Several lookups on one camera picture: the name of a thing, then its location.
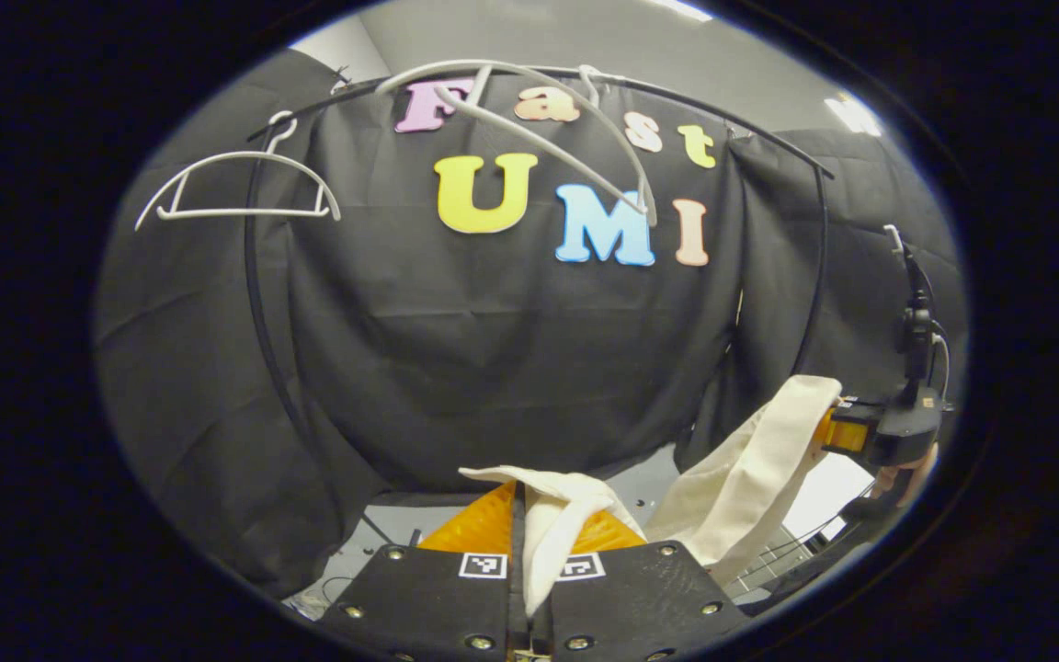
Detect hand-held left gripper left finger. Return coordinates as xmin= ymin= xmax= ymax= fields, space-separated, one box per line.
xmin=316 ymin=481 xmax=530 ymax=662

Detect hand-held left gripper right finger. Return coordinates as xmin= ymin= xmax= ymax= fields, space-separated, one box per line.
xmin=546 ymin=510 xmax=753 ymax=662

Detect cream button shirt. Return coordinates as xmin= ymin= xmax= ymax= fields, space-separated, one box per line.
xmin=458 ymin=374 xmax=845 ymax=619

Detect black metal clothes rack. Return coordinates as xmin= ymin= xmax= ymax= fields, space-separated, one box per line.
xmin=243 ymin=66 xmax=836 ymax=553

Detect white plastic hanger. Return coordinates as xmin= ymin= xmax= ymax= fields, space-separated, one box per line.
xmin=375 ymin=59 xmax=659 ymax=228
xmin=134 ymin=110 xmax=343 ymax=232

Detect white flat panel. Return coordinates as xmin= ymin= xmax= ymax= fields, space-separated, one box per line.
xmin=780 ymin=451 xmax=878 ymax=543

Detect black backdrop cloth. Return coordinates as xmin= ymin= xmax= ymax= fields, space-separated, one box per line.
xmin=93 ymin=48 xmax=970 ymax=599

